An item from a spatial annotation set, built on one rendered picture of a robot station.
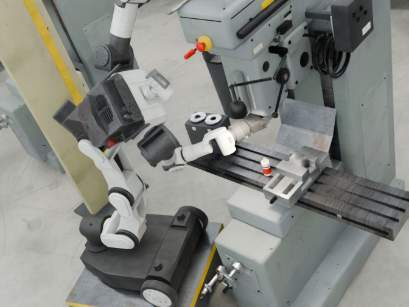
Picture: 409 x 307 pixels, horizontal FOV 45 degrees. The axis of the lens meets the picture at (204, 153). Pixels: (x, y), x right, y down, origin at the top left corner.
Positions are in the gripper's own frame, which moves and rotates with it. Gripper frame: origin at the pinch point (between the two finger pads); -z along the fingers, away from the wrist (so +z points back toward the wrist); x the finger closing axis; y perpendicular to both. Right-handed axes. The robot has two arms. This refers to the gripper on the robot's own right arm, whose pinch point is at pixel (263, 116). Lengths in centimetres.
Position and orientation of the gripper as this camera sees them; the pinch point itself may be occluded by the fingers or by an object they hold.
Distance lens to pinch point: 236.5
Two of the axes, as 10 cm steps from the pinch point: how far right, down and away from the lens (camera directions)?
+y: 2.5, 7.5, 6.1
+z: -8.3, 4.9, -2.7
